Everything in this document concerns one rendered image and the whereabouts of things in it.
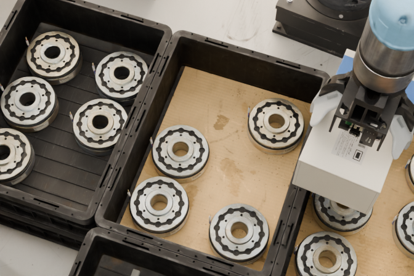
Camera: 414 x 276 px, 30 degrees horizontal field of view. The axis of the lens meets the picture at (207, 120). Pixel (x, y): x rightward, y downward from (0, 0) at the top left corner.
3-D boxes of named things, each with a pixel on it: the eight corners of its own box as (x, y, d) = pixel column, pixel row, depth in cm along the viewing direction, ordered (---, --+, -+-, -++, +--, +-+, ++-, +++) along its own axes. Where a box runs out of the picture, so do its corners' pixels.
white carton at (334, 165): (337, 77, 124) (347, 48, 116) (409, 105, 122) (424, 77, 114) (291, 183, 116) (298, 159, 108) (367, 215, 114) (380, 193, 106)
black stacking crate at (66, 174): (39, 20, 157) (27, -14, 146) (176, 61, 152) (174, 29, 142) (-53, 193, 140) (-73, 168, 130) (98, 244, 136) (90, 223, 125)
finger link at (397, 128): (393, 175, 110) (369, 139, 104) (406, 140, 112) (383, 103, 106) (414, 177, 108) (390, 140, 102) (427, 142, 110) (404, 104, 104)
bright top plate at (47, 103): (19, 70, 146) (18, 68, 146) (65, 90, 144) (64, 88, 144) (-10, 113, 142) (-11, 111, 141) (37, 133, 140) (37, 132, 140)
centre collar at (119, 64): (112, 61, 146) (112, 59, 146) (137, 65, 146) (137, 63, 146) (106, 83, 144) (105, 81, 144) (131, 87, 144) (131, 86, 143)
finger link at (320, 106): (285, 125, 111) (327, 116, 103) (300, 92, 114) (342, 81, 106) (300, 137, 112) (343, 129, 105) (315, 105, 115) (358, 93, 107)
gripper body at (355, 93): (325, 132, 104) (339, 90, 93) (347, 82, 107) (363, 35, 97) (379, 154, 103) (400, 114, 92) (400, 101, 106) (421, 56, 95)
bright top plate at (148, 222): (140, 170, 137) (140, 169, 136) (195, 185, 136) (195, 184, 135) (122, 223, 133) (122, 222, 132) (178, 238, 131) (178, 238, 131)
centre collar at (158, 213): (150, 186, 135) (150, 185, 135) (177, 194, 135) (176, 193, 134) (141, 212, 133) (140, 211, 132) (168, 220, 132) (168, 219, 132)
